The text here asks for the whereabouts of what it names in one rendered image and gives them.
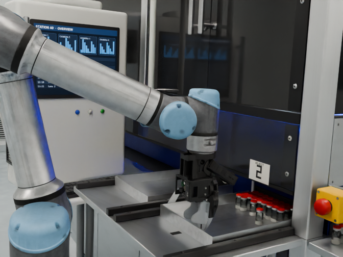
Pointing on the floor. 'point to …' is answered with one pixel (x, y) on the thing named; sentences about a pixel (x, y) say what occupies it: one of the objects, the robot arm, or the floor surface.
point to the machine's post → (316, 119)
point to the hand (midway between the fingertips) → (204, 226)
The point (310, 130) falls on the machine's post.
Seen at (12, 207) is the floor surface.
